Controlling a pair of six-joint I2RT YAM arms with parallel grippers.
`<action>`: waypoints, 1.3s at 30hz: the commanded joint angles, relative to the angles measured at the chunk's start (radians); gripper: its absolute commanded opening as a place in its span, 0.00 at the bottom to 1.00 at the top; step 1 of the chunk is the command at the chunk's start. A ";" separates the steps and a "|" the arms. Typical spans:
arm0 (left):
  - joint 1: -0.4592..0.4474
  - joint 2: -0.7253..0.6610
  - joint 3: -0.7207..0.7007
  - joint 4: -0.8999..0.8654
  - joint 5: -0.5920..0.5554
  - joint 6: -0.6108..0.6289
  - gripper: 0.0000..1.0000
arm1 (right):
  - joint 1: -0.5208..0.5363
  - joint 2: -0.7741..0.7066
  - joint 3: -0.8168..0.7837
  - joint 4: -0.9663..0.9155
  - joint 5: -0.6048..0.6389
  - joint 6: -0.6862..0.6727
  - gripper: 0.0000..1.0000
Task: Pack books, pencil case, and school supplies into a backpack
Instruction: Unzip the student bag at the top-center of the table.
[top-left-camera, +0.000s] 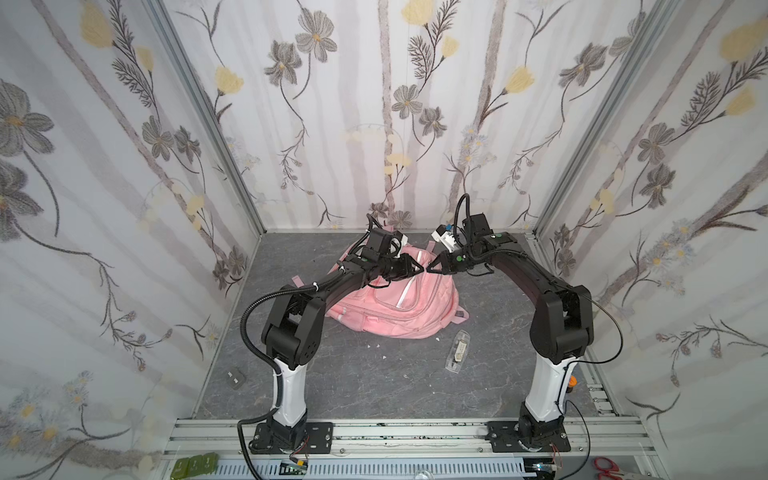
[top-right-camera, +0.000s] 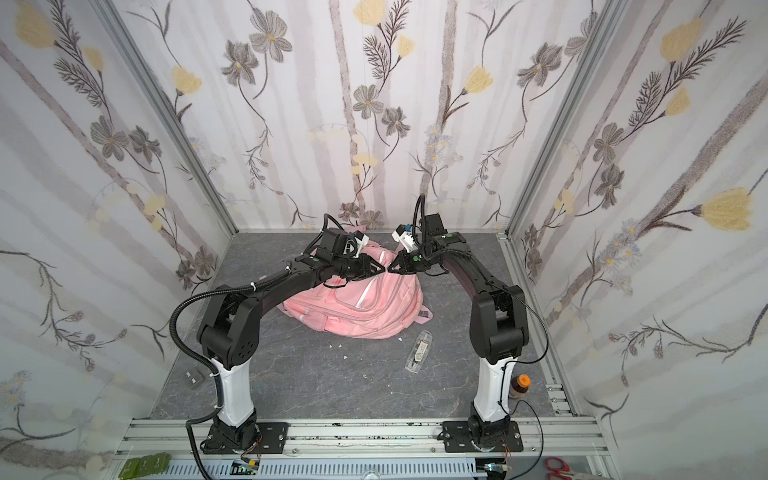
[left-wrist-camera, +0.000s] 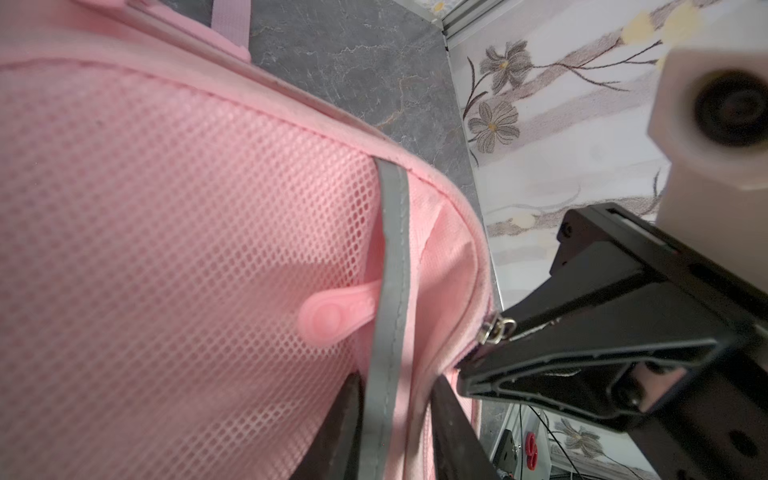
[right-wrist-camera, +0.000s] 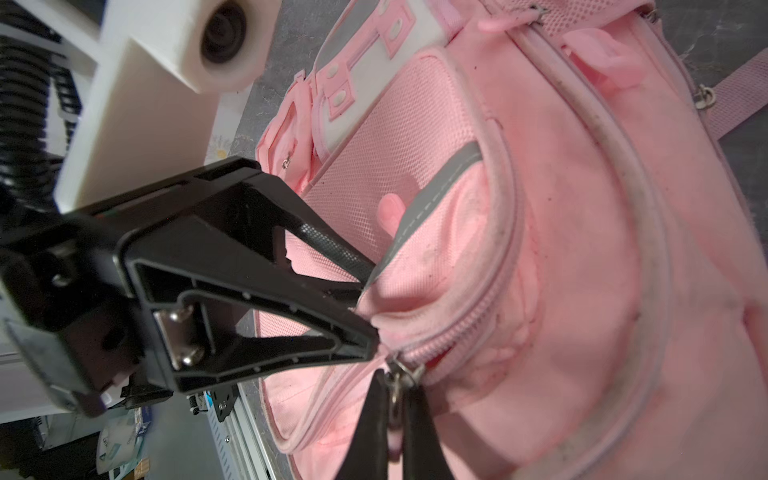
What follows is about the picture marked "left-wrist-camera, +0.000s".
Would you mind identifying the red scissors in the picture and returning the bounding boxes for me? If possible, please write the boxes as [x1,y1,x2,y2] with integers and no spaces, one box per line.
[523,431,538,471]

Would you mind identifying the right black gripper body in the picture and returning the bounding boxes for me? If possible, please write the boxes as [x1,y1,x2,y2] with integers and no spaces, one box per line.
[549,204,767,479]

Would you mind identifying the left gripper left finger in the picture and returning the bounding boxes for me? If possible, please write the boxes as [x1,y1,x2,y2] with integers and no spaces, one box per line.
[290,373,364,480]

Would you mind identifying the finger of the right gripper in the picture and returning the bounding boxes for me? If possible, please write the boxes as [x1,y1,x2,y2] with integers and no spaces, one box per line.
[458,282,744,431]

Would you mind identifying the pink backpack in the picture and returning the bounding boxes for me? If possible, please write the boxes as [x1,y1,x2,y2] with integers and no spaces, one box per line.
[1,1,492,479]

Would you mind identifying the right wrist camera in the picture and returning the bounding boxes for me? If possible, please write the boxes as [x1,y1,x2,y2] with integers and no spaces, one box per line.
[648,48,767,290]

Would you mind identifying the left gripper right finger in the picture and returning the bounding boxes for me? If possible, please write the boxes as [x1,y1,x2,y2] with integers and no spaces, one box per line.
[430,375,498,480]

